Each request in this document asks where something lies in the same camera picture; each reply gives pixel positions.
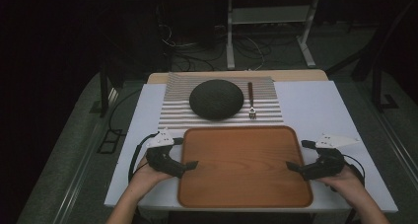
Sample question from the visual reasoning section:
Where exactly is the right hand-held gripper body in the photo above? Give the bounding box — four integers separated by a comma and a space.
308, 132, 362, 182

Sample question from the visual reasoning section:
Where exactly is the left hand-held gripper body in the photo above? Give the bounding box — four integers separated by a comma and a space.
145, 127, 178, 179

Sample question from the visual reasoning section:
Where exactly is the brown wooden tray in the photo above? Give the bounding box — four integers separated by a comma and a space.
176, 124, 314, 209

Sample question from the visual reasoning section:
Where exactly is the person's left hand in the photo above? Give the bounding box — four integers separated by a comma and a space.
128, 155, 175, 198

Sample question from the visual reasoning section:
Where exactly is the person's right hand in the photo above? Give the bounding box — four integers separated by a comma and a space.
314, 165, 366, 202

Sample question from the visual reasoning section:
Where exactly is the striped placemat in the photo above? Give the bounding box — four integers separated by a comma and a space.
157, 71, 285, 130

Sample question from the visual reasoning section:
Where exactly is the white foam board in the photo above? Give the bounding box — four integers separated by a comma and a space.
104, 80, 399, 214

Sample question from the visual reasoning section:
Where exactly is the dark round bowl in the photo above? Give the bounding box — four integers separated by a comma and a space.
188, 79, 245, 121

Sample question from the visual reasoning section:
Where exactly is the black metal stand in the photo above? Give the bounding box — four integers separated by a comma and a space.
370, 60, 400, 113
98, 63, 126, 118

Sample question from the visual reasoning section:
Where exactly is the white metal stand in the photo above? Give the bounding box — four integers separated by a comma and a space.
226, 0, 321, 70

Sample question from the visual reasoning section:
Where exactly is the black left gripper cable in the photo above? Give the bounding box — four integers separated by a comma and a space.
127, 132, 160, 184

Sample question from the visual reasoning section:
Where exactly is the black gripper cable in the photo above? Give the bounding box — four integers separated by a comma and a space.
342, 153, 367, 189
127, 132, 160, 184

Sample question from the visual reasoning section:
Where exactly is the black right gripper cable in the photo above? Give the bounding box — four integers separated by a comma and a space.
342, 153, 367, 189

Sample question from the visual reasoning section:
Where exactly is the fork with brown handle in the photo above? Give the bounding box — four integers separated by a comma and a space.
246, 81, 257, 120

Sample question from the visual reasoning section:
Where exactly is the tangle of floor cables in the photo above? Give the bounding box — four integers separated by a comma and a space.
157, 22, 268, 72

